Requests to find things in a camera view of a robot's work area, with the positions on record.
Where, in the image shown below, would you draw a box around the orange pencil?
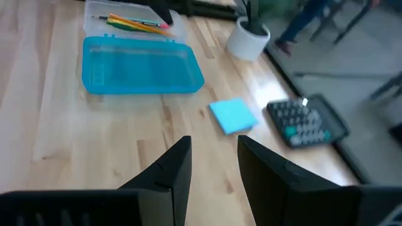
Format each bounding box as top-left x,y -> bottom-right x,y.
108,13 -> 172,36

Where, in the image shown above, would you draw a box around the light blue pen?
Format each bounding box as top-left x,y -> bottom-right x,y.
91,14 -> 161,26

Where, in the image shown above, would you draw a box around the green succulent plant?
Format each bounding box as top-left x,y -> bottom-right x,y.
240,0 -> 283,34

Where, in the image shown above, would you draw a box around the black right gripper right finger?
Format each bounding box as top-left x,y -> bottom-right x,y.
237,134 -> 359,226

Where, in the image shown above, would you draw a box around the clear blue-lidded pencil box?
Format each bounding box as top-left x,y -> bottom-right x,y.
80,0 -> 205,95

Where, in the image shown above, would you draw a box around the white plant pot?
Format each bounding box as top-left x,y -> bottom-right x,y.
225,16 -> 271,62

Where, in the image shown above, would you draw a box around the blue sticky note pad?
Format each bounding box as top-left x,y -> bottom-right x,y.
208,97 -> 259,136

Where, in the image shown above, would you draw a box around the green pen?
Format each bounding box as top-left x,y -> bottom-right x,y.
106,21 -> 144,33

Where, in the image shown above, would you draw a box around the black chair legs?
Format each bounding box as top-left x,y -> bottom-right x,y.
369,72 -> 402,101
309,0 -> 378,45

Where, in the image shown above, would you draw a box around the person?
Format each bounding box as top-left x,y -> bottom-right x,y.
274,0 -> 348,57

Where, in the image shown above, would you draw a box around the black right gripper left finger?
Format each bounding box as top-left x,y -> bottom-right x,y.
118,136 -> 192,226

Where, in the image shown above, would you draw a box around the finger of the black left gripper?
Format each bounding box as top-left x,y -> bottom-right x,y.
149,0 -> 174,26

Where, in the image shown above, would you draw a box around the black desk calculator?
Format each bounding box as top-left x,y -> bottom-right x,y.
266,93 -> 350,149

